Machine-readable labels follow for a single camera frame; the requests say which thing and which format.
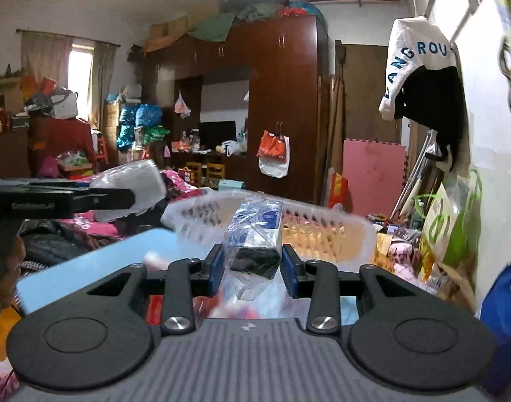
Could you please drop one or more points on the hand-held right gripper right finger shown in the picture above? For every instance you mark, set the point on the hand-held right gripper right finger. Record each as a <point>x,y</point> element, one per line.
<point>290,270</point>

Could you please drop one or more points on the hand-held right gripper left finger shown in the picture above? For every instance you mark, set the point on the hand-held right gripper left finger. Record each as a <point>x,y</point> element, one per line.
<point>214,270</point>

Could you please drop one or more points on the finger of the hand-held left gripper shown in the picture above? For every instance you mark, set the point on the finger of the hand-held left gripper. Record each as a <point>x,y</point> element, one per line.
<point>109,201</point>

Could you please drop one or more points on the white packet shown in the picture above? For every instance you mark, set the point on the white packet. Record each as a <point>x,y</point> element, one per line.
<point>132,186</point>

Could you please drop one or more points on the white plastic basket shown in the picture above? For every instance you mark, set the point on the white plastic basket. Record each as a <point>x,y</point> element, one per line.
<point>322,234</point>

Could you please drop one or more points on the blue box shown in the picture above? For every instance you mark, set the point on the blue box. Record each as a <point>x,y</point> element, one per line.
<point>251,234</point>

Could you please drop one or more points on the person's left hand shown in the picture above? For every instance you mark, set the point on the person's left hand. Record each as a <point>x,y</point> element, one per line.
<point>15,259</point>

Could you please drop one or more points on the pink floral blanket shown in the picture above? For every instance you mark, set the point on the pink floral blanket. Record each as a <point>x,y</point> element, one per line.
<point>102,228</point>

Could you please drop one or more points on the black padded jacket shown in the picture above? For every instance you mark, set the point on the black padded jacket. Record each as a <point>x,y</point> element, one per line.
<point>54,243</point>

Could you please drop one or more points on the red cloth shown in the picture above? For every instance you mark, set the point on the red cloth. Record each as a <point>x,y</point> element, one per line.
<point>60,138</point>

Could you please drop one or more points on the blue plastic bags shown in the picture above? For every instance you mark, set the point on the blue plastic bags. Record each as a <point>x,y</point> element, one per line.
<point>138,123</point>

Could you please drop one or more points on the red and yellow bag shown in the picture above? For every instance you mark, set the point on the red and yellow bag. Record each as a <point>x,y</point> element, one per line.
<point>338,188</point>

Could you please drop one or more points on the white patterned bag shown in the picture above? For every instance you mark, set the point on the white patterned bag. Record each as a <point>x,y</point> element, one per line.
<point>65,104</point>

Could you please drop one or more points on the orange and white plastic bag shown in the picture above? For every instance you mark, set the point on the orange and white plastic bag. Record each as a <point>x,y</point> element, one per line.
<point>273,153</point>

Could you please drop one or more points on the white and red plastic bag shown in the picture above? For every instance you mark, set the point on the white and red plastic bag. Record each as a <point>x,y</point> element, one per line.
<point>182,106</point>

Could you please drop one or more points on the pink foam mat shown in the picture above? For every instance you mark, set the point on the pink foam mat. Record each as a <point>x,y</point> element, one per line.
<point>370,176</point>

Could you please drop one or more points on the black television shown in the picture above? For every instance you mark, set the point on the black television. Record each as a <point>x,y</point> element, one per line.
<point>217,135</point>

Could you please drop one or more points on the window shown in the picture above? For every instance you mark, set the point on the window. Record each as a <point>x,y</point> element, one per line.
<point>80,75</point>

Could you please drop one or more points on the beige curtain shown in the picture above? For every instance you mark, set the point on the beige curtain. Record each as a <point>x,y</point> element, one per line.
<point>46,52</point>

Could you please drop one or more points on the green tote bag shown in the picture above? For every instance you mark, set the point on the green tote bag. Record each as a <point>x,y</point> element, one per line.
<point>458,226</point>

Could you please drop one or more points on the cardboard boxes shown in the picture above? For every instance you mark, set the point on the cardboard boxes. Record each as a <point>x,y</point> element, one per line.
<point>169,27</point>

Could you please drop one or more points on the brown wooden wardrobe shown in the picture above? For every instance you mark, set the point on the brown wooden wardrobe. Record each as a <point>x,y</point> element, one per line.
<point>276,83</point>

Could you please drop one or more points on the brown wooden door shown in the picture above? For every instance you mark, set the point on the brown wooden door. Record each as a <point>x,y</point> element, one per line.
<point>366,92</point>

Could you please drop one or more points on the green cloth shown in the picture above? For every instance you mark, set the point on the green cloth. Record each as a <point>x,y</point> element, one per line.
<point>222,23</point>

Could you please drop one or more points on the blue bag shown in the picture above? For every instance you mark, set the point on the blue bag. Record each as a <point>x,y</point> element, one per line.
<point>505,314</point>

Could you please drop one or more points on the black hanging garment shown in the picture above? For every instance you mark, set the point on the black hanging garment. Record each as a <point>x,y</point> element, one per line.
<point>442,109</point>

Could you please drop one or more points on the white garment with blue letters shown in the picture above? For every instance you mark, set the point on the white garment with blue letters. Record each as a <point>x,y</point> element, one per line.
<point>410,42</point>

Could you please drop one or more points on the metal walking frame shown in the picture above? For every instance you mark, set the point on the metal walking frame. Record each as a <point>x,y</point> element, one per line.
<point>421,163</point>

